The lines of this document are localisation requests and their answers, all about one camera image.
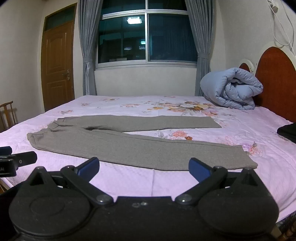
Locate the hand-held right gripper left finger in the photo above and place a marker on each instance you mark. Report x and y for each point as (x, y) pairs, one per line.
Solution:
(89, 167)

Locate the rolled light blue duvet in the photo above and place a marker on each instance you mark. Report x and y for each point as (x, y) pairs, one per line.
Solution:
(222, 88)

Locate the sliding glass window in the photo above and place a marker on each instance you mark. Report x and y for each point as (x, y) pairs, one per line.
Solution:
(166, 37)

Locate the wooden chair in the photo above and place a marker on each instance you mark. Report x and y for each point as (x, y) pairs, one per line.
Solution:
(8, 115)

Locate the brown wooden door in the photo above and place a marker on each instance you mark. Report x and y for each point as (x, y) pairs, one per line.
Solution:
(57, 64)

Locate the flat black object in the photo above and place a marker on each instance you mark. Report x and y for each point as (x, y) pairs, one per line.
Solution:
(288, 132)

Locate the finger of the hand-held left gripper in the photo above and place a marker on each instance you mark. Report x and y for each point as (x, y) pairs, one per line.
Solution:
(5, 150)
(25, 158)

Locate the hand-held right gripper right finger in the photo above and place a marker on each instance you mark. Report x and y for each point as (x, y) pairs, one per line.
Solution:
(198, 167)

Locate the grey curtain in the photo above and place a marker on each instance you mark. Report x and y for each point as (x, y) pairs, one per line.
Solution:
(203, 58)
(89, 46)

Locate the grey pants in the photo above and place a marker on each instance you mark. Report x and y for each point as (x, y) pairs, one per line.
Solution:
(138, 150)

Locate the red wooden headboard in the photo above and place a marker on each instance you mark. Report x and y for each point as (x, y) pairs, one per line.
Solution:
(275, 81)

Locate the bed with pink floral sheet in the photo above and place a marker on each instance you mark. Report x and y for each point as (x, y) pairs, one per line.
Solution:
(129, 180)

